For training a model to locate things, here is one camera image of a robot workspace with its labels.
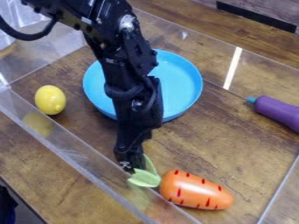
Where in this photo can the clear acrylic barrier wall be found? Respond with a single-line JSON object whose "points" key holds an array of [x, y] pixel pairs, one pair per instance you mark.
{"points": [[141, 201]]}

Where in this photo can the yellow toy lemon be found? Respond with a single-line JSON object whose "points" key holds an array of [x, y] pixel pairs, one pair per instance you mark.
{"points": [[49, 100]]}

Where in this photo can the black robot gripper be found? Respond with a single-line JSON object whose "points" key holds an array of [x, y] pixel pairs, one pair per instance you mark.
{"points": [[139, 115]]}

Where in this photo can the orange toy carrot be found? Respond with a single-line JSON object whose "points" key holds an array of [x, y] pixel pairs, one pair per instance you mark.
{"points": [[183, 188]]}

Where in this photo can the purple toy eggplant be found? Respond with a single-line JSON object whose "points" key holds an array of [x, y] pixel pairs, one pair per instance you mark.
{"points": [[279, 111]]}

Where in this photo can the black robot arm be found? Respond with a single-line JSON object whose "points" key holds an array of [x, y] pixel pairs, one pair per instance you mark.
{"points": [[112, 33]]}

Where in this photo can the blue plastic plate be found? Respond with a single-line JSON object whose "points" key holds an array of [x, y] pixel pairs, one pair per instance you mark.
{"points": [[181, 85]]}

